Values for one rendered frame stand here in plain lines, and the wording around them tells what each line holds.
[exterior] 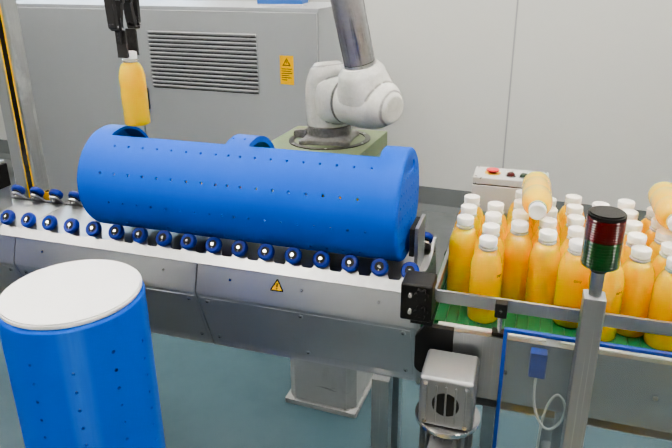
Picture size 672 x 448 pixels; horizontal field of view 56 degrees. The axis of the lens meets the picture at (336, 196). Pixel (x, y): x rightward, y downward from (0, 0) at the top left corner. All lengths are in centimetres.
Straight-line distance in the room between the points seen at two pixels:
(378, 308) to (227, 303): 42
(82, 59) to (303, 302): 264
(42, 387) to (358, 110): 118
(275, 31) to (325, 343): 191
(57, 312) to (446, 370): 78
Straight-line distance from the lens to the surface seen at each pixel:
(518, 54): 422
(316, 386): 257
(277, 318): 168
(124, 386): 139
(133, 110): 178
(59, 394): 137
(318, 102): 213
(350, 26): 194
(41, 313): 134
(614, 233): 114
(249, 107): 338
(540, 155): 434
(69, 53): 400
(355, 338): 165
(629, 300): 147
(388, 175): 145
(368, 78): 196
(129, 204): 173
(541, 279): 148
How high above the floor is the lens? 166
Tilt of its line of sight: 21 degrees down
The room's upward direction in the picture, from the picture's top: 1 degrees counter-clockwise
